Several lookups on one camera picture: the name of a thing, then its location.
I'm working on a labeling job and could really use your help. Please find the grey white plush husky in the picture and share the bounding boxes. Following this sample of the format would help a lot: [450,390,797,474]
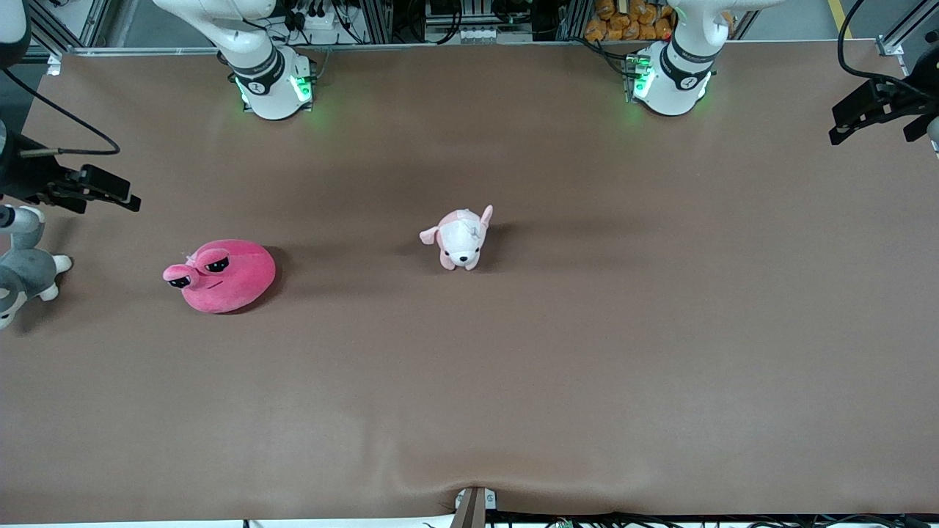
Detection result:
[0,207,74,331]

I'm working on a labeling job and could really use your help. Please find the metal table edge bracket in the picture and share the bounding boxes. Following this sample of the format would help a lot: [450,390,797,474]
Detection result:
[453,487,498,528]

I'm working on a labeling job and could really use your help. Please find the white power strip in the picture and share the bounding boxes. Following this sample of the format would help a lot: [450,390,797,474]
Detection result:
[424,26,508,45]

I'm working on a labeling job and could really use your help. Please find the aluminium table edge rail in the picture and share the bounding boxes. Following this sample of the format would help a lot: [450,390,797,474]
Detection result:
[48,41,661,58]

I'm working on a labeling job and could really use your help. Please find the pink round plush toy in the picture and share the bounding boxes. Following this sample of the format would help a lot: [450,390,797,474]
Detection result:
[162,239,277,315]

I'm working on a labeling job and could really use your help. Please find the brown table mat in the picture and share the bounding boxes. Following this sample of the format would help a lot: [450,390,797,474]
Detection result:
[0,40,939,525]

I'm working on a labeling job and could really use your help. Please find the white pink plush dog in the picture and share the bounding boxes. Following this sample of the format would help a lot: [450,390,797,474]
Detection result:
[419,205,494,272]

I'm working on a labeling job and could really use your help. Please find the aluminium frame profile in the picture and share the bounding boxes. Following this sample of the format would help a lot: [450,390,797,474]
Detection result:
[877,0,939,58]

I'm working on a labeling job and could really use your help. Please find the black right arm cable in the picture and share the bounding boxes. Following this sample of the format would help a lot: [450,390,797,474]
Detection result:
[0,67,122,157]

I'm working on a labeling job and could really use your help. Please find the orange packaged goods pile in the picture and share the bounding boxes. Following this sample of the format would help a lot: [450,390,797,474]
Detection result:
[585,0,677,43]

